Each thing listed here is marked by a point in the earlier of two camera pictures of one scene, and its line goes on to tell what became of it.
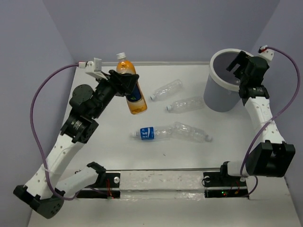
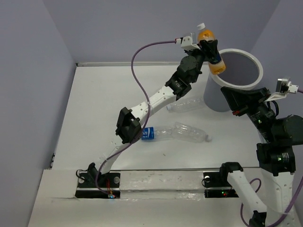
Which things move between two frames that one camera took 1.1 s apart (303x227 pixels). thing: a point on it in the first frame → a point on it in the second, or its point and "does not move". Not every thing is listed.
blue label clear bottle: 151,133 does not move
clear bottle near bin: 186,105 does not move
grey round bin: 222,93 does not move
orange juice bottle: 136,101 → 217,66
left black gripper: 125,82 → 210,48
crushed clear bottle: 182,130 does not move
